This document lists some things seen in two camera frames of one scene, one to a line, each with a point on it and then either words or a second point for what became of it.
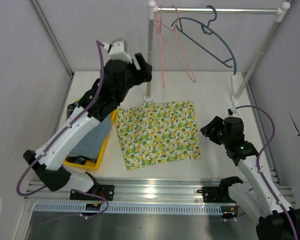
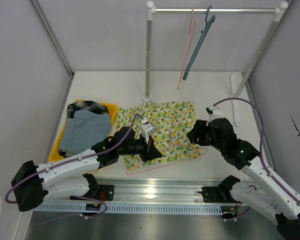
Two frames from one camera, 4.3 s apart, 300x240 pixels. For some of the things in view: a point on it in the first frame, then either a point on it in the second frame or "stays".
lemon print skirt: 152,133 stays
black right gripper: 216,123 -> 197,131
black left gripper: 143,75 -> 150,151
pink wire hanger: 194,80 -> 198,152
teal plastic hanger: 207,26 -> 199,43
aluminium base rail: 132,190 stays
